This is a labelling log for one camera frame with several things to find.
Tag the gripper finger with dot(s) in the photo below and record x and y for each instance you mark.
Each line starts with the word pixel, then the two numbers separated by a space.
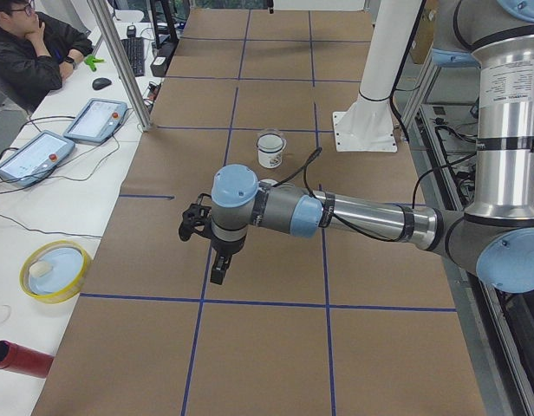
pixel 217 272
pixel 223 265

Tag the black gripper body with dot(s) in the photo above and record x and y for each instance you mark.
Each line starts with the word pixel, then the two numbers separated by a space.
pixel 225 247

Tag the clear glass funnel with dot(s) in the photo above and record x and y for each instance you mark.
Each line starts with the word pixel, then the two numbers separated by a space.
pixel 271 141

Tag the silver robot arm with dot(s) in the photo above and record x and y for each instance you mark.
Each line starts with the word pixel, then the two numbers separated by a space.
pixel 493 237

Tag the white blue-rimmed enamel cup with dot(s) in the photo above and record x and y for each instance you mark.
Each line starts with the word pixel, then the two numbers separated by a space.
pixel 269 160

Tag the small white bowl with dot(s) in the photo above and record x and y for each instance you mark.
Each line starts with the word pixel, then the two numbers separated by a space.
pixel 267 182

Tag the brown paper table cover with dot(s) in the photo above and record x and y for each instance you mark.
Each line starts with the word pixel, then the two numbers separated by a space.
pixel 336 324

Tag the yellow tape roll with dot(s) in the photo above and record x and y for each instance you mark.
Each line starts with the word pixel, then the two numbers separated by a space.
pixel 55 272

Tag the far teach pendant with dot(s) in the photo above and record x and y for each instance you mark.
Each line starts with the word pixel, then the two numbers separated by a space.
pixel 97 121

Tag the teach pendant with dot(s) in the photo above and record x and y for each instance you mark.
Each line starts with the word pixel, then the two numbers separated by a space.
pixel 97 121
pixel 36 160

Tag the near teach pendant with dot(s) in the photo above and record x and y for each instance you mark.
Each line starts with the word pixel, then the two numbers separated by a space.
pixel 36 160

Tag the black computer mouse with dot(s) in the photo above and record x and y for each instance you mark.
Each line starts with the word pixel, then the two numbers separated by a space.
pixel 101 83

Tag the black keyboard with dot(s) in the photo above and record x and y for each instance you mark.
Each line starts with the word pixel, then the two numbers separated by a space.
pixel 135 50

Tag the red cylinder bottle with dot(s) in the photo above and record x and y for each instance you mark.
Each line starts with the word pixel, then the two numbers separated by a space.
pixel 21 360

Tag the green plastic tool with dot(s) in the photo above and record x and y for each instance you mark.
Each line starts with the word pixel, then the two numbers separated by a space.
pixel 92 61

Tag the seated person black jacket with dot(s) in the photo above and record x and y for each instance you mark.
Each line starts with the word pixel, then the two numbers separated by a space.
pixel 38 53

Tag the white camera stand pillar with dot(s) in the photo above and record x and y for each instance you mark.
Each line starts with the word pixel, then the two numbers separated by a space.
pixel 367 125

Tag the aluminium frame post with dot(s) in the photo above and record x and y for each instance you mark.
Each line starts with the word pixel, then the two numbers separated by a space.
pixel 111 30

